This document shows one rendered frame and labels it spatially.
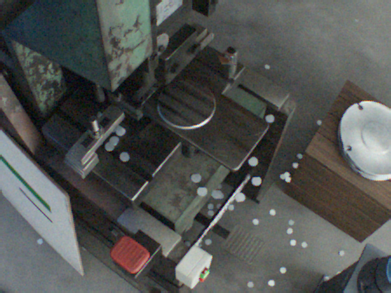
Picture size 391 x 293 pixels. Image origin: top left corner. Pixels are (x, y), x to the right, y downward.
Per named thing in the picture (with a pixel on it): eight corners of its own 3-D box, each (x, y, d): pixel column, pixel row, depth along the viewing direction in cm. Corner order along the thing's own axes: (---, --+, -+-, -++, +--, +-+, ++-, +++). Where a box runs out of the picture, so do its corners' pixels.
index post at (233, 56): (236, 71, 113) (240, 48, 105) (229, 79, 112) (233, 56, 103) (227, 66, 114) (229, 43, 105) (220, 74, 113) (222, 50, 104)
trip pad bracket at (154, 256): (166, 262, 109) (162, 242, 91) (142, 291, 105) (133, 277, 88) (146, 249, 110) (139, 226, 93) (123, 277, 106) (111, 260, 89)
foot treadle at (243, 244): (264, 246, 153) (266, 241, 148) (247, 268, 149) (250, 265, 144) (129, 155, 168) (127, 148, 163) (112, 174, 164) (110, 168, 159)
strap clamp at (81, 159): (129, 126, 105) (126, 101, 96) (83, 179, 98) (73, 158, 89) (111, 112, 107) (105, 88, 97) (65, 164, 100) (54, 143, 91)
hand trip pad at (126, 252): (154, 261, 93) (152, 252, 86) (137, 281, 90) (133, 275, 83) (128, 241, 94) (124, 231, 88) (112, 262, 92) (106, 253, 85)
